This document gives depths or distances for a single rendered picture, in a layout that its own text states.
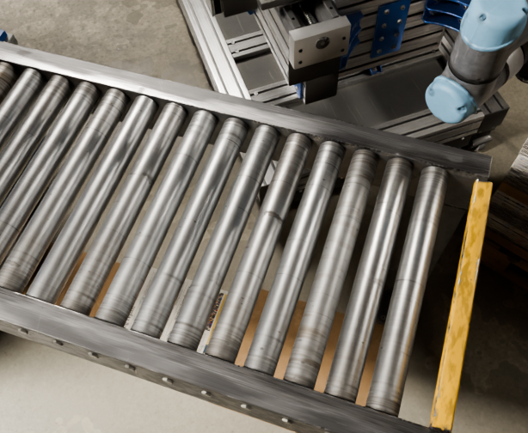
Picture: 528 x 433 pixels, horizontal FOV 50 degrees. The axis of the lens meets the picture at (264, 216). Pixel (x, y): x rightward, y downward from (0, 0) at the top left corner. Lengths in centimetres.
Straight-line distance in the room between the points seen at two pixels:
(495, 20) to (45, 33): 211
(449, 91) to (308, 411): 51
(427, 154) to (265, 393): 52
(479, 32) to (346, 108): 112
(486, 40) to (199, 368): 61
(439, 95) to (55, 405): 138
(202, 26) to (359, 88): 61
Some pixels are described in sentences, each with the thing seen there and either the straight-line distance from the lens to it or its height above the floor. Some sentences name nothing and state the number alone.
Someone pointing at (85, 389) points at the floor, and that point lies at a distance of 179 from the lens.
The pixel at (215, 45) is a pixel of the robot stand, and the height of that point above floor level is 23.
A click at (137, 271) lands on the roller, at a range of 97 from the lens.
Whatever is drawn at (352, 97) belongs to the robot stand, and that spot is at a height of 21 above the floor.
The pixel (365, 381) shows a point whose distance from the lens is 171.
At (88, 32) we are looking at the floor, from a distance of 258.
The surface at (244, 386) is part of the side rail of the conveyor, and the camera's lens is 88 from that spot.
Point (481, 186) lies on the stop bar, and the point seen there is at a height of 82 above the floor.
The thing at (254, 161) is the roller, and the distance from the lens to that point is 104.
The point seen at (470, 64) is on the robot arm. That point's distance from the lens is 84.
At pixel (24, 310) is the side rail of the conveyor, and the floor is 80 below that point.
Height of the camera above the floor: 166
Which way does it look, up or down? 61 degrees down
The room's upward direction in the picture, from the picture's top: 5 degrees counter-clockwise
